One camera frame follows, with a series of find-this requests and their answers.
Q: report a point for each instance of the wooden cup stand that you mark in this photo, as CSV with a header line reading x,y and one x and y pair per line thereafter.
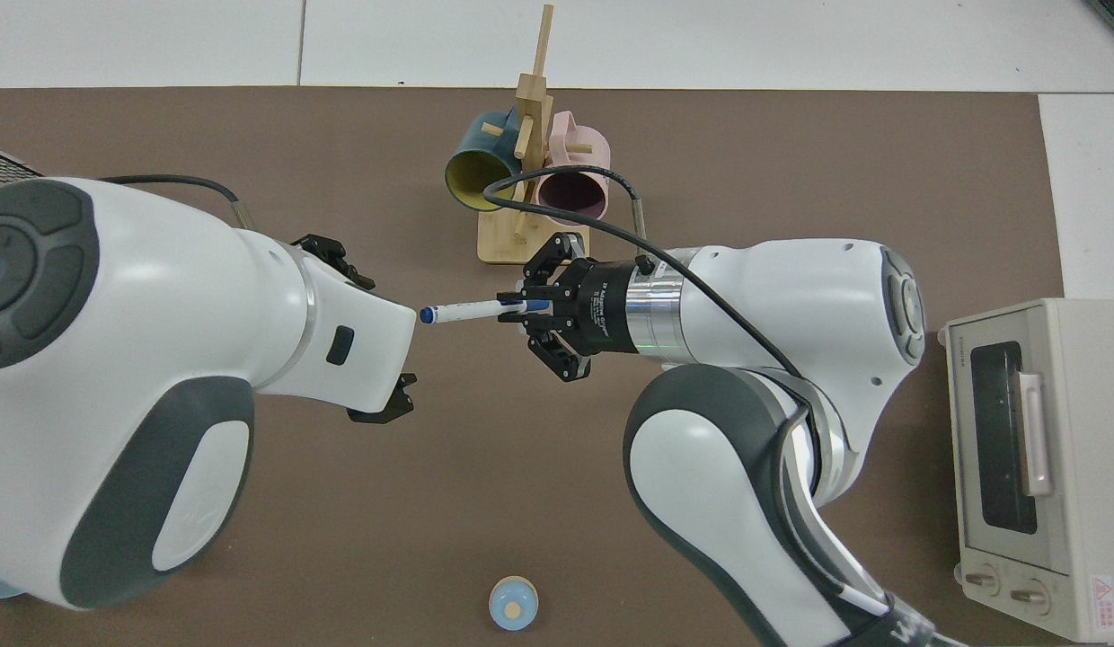
x,y
532,250

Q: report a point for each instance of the brown table cloth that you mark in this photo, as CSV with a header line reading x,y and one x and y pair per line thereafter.
x,y
485,485

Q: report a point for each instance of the pale toaster oven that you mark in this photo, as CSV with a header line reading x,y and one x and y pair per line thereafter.
x,y
1074,539

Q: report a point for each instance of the dark teal mug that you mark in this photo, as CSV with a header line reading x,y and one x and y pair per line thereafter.
x,y
472,144

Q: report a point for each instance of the pink mug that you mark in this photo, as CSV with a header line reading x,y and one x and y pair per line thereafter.
x,y
586,148

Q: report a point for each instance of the blue and white marker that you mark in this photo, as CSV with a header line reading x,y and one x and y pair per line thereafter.
x,y
467,312

